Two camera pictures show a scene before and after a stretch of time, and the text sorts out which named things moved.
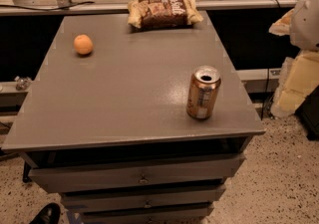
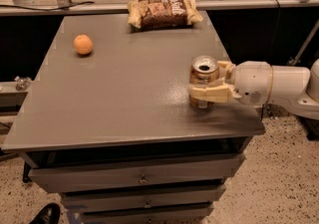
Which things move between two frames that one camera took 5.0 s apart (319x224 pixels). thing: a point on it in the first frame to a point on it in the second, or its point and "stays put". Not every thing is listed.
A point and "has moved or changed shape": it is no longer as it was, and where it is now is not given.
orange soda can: x=203 y=90 has moved or changed shape
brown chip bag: x=161 y=12 stays put
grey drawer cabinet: x=105 y=122 stays put
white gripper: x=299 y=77 to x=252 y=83
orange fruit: x=83 y=44 stays put
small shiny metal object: x=22 y=84 stays put
